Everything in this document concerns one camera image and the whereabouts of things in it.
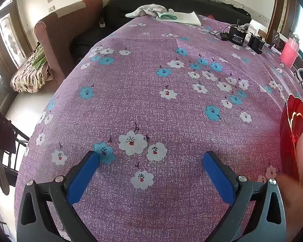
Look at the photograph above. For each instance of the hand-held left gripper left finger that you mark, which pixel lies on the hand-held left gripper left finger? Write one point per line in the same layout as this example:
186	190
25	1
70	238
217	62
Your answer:
83	177

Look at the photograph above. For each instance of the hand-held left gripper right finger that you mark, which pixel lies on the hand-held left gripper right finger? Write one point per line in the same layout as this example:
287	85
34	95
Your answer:
218	179

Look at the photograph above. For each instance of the red plate with gold rim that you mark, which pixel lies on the red plate with gold rim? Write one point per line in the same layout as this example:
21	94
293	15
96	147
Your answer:
287	131

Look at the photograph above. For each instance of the purple floral tablecloth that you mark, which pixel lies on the purple floral tablecloth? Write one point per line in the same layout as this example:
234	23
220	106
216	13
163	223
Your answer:
154	93

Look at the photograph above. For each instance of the brown patterned blanket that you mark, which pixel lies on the brown patterned blanket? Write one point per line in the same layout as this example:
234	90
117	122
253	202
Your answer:
27	75

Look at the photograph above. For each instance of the black battery box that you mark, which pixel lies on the black battery box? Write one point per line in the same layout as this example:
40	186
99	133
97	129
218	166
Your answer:
237	36

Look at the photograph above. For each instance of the pink ribbed cup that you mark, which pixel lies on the pink ribbed cup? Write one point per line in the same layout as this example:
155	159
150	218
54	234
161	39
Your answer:
289	53

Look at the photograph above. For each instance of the brown armchair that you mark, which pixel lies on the brown armchair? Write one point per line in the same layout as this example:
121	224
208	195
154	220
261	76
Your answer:
65	30

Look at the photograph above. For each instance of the black phone stand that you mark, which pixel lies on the black phone stand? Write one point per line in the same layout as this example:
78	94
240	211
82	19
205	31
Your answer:
275	39

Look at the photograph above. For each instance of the small black device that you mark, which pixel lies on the small black device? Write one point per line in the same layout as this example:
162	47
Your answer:
102	22

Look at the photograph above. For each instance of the glass jar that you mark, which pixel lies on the glass jar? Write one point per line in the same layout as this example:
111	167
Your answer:
294	39

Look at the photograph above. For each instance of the wooden door with glass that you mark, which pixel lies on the wooden door with glass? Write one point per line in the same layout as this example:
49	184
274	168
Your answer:
7	30

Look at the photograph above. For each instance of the green packet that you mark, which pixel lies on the green packet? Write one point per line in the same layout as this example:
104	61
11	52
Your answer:
166	17

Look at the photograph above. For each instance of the white crumpled cloth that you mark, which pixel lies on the white crumpled cloth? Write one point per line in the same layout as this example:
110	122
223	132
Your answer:
146	10

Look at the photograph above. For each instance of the black sofa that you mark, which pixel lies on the black sofa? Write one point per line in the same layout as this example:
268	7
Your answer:
131	5

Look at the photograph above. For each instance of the wall switch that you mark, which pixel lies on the wall switch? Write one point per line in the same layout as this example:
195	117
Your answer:
52	8

